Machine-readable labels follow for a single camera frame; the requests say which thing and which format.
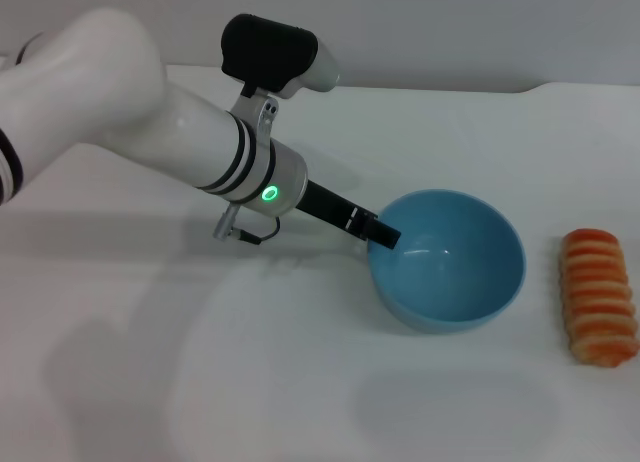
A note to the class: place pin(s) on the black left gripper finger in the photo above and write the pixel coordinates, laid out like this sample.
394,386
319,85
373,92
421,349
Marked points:
386,233

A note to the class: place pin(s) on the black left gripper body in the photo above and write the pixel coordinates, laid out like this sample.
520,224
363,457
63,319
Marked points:
330,207

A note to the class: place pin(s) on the blue bowl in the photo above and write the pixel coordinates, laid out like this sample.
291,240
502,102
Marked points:
450,282

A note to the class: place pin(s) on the orange striped shrimp toy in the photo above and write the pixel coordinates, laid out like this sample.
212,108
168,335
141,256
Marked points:
597,297

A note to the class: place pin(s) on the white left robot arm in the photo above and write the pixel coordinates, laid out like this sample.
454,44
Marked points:
125,107

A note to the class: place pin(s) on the silver camera mount bracket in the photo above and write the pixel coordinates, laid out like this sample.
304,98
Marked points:
262,117

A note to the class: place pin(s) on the black and white wrist camera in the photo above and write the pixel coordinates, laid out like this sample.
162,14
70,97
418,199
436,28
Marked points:
265,52

